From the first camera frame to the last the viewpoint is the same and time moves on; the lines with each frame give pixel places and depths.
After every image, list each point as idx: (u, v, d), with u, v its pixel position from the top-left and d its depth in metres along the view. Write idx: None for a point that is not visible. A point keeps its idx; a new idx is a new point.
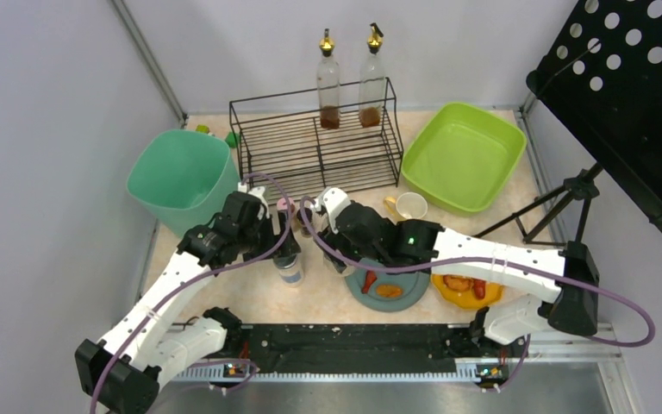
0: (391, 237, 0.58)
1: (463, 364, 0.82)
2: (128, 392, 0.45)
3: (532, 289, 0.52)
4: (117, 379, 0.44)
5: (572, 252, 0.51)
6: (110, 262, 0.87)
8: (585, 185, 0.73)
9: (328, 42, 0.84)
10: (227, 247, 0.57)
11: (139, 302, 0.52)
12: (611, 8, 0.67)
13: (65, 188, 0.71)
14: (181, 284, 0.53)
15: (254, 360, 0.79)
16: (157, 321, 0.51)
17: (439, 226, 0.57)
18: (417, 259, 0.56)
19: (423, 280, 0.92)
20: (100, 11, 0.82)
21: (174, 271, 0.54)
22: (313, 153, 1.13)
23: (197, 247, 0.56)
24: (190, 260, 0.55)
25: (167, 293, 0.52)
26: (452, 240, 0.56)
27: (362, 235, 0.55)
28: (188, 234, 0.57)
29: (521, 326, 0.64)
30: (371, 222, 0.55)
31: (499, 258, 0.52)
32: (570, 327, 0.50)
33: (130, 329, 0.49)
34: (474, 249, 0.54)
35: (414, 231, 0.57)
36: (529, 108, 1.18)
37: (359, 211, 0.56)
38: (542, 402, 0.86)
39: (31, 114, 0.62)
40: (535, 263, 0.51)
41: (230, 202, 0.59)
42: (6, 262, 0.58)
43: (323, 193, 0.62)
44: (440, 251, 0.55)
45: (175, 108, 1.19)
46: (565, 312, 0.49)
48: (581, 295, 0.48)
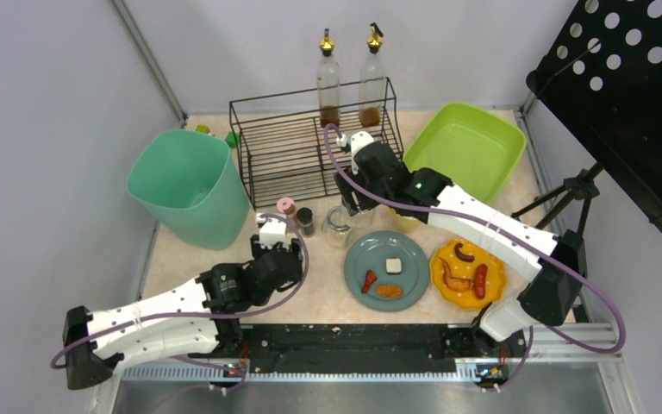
0: (400, 178, 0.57)
1: (463, 364, 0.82)
2: (78, 372, 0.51)
3: (514, 261, 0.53)
4: (76, 358, 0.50)
5: (568, 241, 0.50)
6: (111, 262, 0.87)
8: (586, 185, 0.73)
9: (328, 42, 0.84)
10: (238, 302, 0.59)
11: (139, 303, 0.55)
12: (612, 7, 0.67)
13: (65, 188, 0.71)
14: (177, 311, 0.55)
15: (254, 359, 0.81)
16: (138, 329, 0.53)
17: (448, 180, 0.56)
18: (417, 203, 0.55)
19: (423, 279, 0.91)
20: (100, 11, 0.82)
21: (180, 296, 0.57)
22: (313, 153, 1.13)
23: (215, 287, 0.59)
24: (198, 296, 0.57)
25: (164, 311, 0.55)
26: (458, 197, 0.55)
27: (373, 172, 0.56)
28: (214, 272, 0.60)
29: (515, 322, 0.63)
30: (384, 159, 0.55)
31: (493, 224, 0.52)
32: (540, 311, 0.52)
33: (115, 323, 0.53)
34: (475, 210, 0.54)
35: (425, 178, 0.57)
36: (529, 108, 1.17)
37: (377, 147, 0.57)
38: (542, 402, 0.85)
39: (31, 112, 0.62)
40: (527, 239, 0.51)
41: (265, 258, 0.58)
42: (5, 262, 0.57)
43: (352, 134, 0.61)
44: (441, 201, 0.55)
45: (175, 108, 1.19)
46: (537, 292, 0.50)
48: (558, 279, 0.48)
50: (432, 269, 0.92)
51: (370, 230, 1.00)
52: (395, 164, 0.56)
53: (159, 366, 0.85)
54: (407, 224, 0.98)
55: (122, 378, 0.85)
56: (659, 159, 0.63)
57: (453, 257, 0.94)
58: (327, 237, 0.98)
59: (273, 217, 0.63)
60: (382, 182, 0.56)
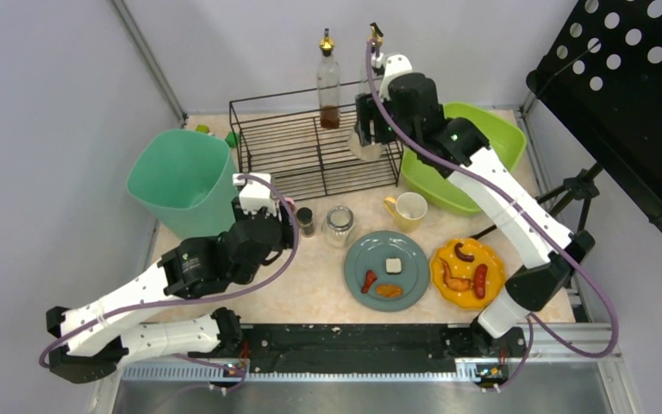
0: (434, 122, 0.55)
1: (463, 364, 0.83)
2: (67, 371, 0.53)
3: (524, 246, 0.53)
4: (57, 360, 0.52)
5: (581, 240, 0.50)
6: (110, 262, 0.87)
8: (586, 185, 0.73)
9: (328, 41, 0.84)
10: (208, 282, 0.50)
11: (104, 298, 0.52)
12: (612, 7, 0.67)
13: (64, 188, 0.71)
14: (139, 303, 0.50)
15: (254, 359, 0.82)
16: (104, 327, 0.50)
17: (486, 142, 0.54)
18: (448, 154, 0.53)
19: (423, 279, 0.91)
20: (100, 11, 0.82)
21: (143, 285, 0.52)
22: (313, 153, 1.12)
23: (177, 267, 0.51)
24: (160, 283, 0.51)
25: (126, 304, 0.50)
26: (488, 164, 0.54)
27: (408, 104, 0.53)
28: (177, 250, 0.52)
29: (508, 315, 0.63)
30: (424, 93, 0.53)
31: (518, 203, 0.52)
32: (522, 295, 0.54)
33: (83, 323, 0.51)
34: (502, 182, 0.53)
35: (460, 129, 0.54)
36: (529, 108, 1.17)
37: (421, 80, 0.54)
38: (543, 402, 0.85)
39: (31, 112, 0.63)
40: (545, 228, 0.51)
41: (236, 230, 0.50)
42: (3, 264, 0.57)
43: (391, 57, 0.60)
44: (472, 161, 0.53)
45: (174, 107, 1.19)
46: (533, 279, 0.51)
48: (560, 273, 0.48)
50: (432, 269, 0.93)
51: (370, 230, 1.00)
52: (433, 106, 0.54)
53: (160, 366, 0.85)
54: (407, 224, 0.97)
55: (123, 378, 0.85)
56: (659, 159, 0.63)
57: (453, 257, 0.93)
58: (327, 237, 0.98)
59: (254, 180, 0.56)
60: (413, 120, 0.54)
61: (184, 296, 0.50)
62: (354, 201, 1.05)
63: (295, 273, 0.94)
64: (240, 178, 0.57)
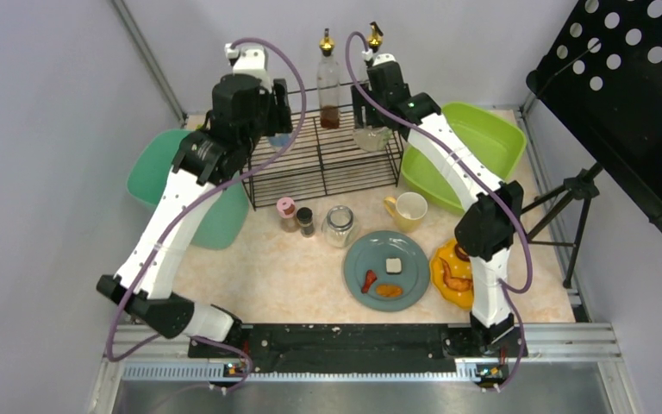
0: (400, 95, 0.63)
1: (463, 364, 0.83)
2: (154, 320, 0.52)
3: (463, 194, 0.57)
4: (139, 311, 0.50)
5: (512, 190, 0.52)
6: (110, 261, 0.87)
8: (585, 185, 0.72)
9: (328, 42, 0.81)
10: (229, 156, 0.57)
11: (145, 236, 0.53)
12: (611, 7, 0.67)
13: (64, 190, 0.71)
14: (183, 208, 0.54)
15: (254, 359, 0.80)
16: (165, 252, 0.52)
17: (439, 109, 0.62)
18: (404, 116, 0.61)
19: (423, 280, 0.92)
20: (100, 10, 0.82)
21: (174, 195, 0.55)
22: (313, 153, 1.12)
23: (194, 160, 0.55)
24: (189, 180, 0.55)
25: (172, 219, 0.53)
26: (435, 124, 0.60)
27: (377, 83, 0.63)
28: (182, 149, 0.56)
29: (484, 289, 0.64)
30: (390, 72, 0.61)
31: (456, 155, 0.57)
32: (466, 240, 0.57)
33: (141, 262, 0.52)
34: (446, 139, 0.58)
35: (418, 99, 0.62)
36: (529, 108, 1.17)
37: (390, 62, 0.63)
38: (543, 403, 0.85)
39: (30, 112, 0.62)
40: (478, 175, 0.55)
41: (219, 95, 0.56)
42: (3, 267, 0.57)
43: (380, 54, 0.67)
44: (424, 122, 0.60)
45: (175, 108, 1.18)
46: (470, 222, 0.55)
48: (482, 213, 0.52)
50: (432, 269, 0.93)
51: (370, 230, 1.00)
52: (399, 82, 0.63)
53: (160, 366, 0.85)
54: (407, 224, 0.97)
55: (123, 378, 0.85)
56: (659, 159, 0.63)
57: (453, 256, 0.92)
58: (327, 237, 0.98)
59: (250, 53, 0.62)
60: (382, 96, 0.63)
61: (216, 180, 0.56)
62: (354, 201, 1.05)
63: (295, 273, 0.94)
64: (234, 47, 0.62)
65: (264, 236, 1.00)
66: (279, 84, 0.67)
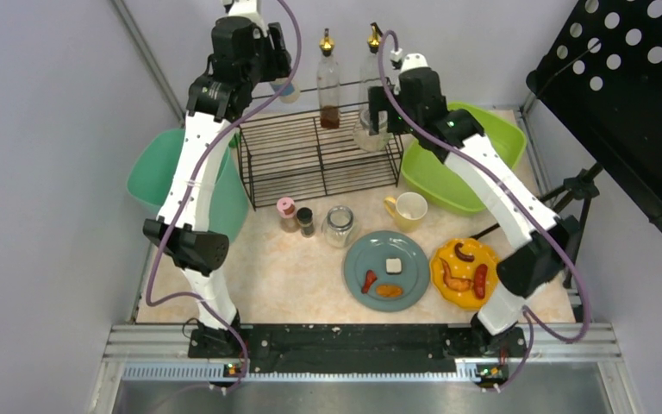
0: (436, 110, 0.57)
1: (463, 364, 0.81)
2: (202, 252, 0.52)
3: (510, 228, 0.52)
4: (187, 243, 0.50)
5: (567, 223, 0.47)
6: (110, 262, 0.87)
8: (585, 185, 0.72)
9: (328, 41, 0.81)
10: (239, 94, 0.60)
11: (176, 177, 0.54)
12: (611, 8, 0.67)
13: (64, 190, 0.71)
14: (207, 146, 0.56)
15: (254, 359, 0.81)
16: (199, 188, 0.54)
17: (481, 129, 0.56)
18: (443, 138, 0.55)
19: (424, 279, 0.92)
20: (100, 11, 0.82)
21: (196, 135, 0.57)
22: (313, 152, 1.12)
23: (207, 101, 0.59)
24: (206, 120, 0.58)
25: (199, 157, 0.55)
26: (479, 148, 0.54)
27: (412, 93, 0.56)
28: (193, 92, 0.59)
29: (504, 309, 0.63)
30: (427, 84, 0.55)
31: (504, 185, 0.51)
32: (511, 279, 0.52)
33: (179, 200, 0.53)
34: (492, 166, 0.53)
35: (459, 118, 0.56)
36: (529, 108, 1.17)
37: (425, 71, 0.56)
38: (542, 402, 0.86)
39: (30, 112, 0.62)
40: (529, 210, 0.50)
41: (219, 34, 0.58)
42: (3, 267, 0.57)
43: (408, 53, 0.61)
44: (466, 146, 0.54)
45: (175, 107, 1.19)
46: (517, 260, 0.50)
48: (540, 253, 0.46)
50: (432, 268, 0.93)
51: (370, 230, 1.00)
52: (436, 95, 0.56)
53: (160, 366, 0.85)
54: (407, 224, 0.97)
55: (123, 378, 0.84)
56: (659, 159, 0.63)
57: (453, 257, 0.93)
58: (327, 237, 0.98)
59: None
60: (416, 109, 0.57)
61: (230, 117, 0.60)
62: (354, 201, 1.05)
63: (295, 273, 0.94)
64: None
65: (265, 236, 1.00)
66: (274, 27, 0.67)
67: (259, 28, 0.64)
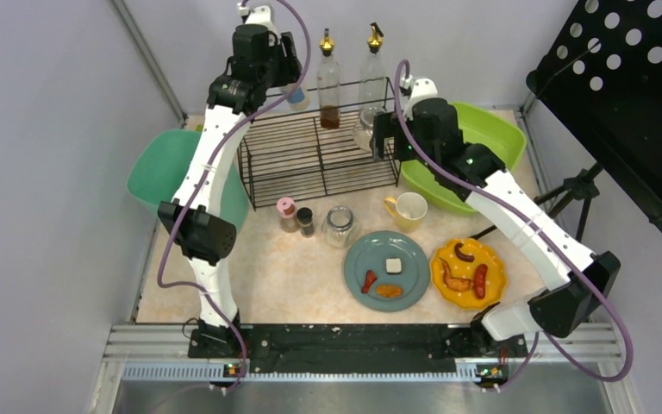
0: (452, 147, 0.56)
1: (463, 364, 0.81)
2: (214, 235, 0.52)
3: (545, 268, 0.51)
4: (201, 223, 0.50)
5: (605, 261, 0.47)
6: (110, 261, 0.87)
8: (586, 185, 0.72)
9: (328, 42, 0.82)
10: (255, 91, 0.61)
11: (196, 159, 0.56)
12: (612, 7, 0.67)
13: (65, 190, 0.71)
14: (224, 135, 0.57)
15: (254, 359, 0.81)
16: (215, 173, 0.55)
17: (502, 166, 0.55)
18: (465, 177, 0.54)
19: (424, 279, 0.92)
20: (100, 11, 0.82)
21: (215, 125, 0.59)
22: (313, 153, 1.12)
23: (226, 97, 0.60)
24: (226, 113, 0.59)
25: (217, 143, 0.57)
26: (502, 186, 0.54)
27: (428, 128, 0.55)
28: (212, 89, 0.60)
29: (519, 325, 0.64)
30: (446, 120, 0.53)
31: (534, 223, 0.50)
32: (547, 320, 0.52)
33: (195, 185, 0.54)
34: (519, 203, 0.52)
35: (477, 154, 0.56)
36: (529, 108, 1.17)
37: (442, 105, 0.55)
38: (543, 402, 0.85)
39: (30, 112, 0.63)
40: (565, 248, 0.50)
41: (238, 39, 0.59)
42: (4, 267, 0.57)
43: (418, 79, 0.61)
44: (489, 183, 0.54)
45: (174, 108, 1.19)
46: (557, 303, 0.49)
48: (583, 295, 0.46)
50: (432, 269, 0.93)
51: (370, 230, 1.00)
52: (453, 131, 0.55)
53: (160, 366, 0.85)
54: (407, 224, 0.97)
55: (123, 378, 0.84)
56: (659, 159, 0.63)
57: (453, 257, 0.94)
58: (327, 237, 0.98)
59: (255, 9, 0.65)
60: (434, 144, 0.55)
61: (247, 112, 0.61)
62: (354, 201, 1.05)
63: (295, 273, 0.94)
64: (243, 4, 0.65)
65: (265, 236, 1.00)
66: (287, 34, 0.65)
67: (274, 35, 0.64)
